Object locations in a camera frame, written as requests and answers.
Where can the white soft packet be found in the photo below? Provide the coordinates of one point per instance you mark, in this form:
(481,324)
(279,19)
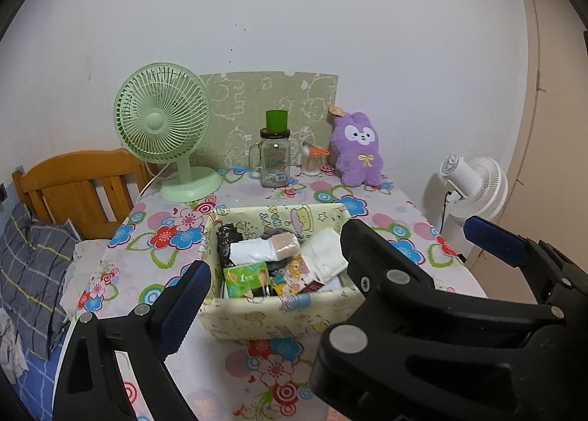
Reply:
(250,251)

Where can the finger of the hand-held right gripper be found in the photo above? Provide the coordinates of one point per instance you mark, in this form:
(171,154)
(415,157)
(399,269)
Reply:
(390,311)
(496,242)

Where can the black patterned cloth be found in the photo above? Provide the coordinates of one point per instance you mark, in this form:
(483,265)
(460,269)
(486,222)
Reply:
(227,244)

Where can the green tissue pack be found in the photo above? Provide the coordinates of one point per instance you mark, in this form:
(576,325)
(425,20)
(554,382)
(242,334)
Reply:
(246,281)

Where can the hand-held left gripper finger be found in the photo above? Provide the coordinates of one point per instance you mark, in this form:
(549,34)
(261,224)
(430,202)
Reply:
(183,306)

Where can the white bed cloth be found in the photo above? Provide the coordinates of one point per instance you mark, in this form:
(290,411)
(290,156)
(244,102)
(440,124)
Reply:
(85,265)

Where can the wooden bed headboard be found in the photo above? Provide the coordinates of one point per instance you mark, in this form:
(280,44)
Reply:
(69,182)

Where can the glass jar mug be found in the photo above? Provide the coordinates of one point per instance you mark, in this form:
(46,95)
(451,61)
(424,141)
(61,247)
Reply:
(274,164)

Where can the grey plaid pillow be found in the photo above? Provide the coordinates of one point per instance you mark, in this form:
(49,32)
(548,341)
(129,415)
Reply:
(32,274)

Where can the floral tablecloth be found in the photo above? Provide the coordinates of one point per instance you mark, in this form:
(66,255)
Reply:
(156,237)

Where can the purple plush rabbit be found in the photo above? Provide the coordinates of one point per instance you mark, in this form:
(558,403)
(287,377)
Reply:
(358,154)

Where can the white crumpled cloth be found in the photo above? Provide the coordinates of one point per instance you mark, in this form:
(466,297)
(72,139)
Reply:
(11,347)

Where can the small orange tool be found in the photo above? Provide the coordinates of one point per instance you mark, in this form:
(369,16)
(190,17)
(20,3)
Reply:
(318,151)

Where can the white tissue pack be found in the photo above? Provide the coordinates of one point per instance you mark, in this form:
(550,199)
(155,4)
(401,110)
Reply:
(326,253)

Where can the toothpick jar with orange lid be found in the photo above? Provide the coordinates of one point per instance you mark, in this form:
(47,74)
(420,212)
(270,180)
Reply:
(310,166)

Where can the blue bed sheet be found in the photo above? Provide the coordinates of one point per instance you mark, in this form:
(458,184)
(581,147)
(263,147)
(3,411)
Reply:
(39,384)

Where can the green cartoon wall sheet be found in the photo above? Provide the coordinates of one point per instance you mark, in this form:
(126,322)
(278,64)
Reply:
(239,99)

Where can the beige sponge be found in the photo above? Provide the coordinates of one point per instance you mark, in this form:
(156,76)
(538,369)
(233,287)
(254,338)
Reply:
(284,246)

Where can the cartoon print tissue pack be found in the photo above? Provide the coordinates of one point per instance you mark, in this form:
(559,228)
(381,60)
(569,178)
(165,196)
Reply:
(294,274)

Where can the white circulator fan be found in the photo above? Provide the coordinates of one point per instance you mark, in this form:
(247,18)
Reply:
(482,187)

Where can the yellow cartoon fabric storage box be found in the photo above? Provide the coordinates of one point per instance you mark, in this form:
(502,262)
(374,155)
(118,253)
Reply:
(257,317)

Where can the green plastic cup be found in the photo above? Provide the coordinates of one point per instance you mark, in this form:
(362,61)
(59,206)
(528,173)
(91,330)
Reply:
(277,121)

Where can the green desk fan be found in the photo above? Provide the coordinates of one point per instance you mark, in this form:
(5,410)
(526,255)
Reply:
(158,122)

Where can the beige wooden cabinet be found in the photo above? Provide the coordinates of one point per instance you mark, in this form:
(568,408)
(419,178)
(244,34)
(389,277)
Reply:
(546,104)

